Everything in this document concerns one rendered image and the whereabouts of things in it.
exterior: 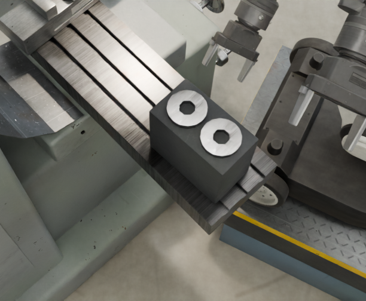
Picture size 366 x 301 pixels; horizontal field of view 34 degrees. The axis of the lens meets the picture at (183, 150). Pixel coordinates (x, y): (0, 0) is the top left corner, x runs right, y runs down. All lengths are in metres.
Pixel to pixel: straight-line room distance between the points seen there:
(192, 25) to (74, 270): 0.93
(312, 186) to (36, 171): 0.83
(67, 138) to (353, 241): 1.00
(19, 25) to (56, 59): 0.12
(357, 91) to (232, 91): 1.72
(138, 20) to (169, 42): 0.12
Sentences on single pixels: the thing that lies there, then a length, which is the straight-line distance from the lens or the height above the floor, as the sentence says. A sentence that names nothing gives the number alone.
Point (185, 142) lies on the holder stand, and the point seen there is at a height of 1.13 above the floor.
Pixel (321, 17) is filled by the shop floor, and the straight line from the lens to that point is 2.98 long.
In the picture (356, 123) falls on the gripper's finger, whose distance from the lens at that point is 1.03.
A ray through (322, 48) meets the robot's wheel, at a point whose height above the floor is 0.60.
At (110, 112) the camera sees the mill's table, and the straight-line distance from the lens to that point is 1.55.
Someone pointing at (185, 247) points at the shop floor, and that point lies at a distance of 2.40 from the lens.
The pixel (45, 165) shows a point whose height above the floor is 0.75.
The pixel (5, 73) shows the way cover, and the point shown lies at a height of 0.89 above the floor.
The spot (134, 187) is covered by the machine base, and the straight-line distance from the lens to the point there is 2.26.
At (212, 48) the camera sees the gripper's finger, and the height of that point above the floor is 1.08.
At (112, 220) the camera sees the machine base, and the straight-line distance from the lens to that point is 2.22.
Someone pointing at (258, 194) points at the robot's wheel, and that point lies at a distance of 2.01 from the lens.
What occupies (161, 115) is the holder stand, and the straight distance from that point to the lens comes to 1.33.
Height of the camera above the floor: 2.31
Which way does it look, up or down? 66 degrees down
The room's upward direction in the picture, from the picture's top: 5 degrees clockwise
